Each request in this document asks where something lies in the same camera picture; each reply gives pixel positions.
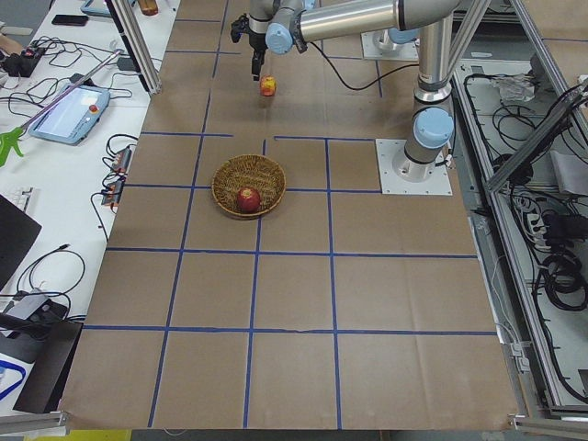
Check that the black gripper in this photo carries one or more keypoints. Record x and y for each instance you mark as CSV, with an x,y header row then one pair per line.
x,y
256,40

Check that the red yellow apple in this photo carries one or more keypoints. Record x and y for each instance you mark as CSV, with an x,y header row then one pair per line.
x,y
268,85

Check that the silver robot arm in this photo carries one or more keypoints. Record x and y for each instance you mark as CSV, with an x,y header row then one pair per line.
x,y
279,26
399,34

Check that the round wicker basket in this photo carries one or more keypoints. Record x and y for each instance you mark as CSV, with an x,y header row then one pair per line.
x,y
248,170

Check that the dark red apple in basket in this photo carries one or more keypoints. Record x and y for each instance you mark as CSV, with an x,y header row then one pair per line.
x,y
248,200

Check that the blue teach pendant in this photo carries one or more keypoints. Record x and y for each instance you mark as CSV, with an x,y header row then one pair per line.
x,y
74,116

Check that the black smartphone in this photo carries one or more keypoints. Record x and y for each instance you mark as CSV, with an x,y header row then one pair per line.
x,y
70,20

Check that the green grabber tool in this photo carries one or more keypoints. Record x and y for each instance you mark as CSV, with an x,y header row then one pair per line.
x,y
9,140

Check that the white keyboard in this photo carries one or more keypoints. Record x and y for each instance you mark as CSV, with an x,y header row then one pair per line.
x,y
24,198

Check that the black laptop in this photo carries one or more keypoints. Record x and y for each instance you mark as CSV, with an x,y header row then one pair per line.
x,y
18,234

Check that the black box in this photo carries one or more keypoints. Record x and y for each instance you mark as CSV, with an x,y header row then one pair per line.
x,y
45,384

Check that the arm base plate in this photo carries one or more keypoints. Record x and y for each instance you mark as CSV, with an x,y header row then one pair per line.
x,y
408,53
398,175

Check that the aluminium frame post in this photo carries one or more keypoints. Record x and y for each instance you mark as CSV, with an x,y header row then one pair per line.
x,y
129,30

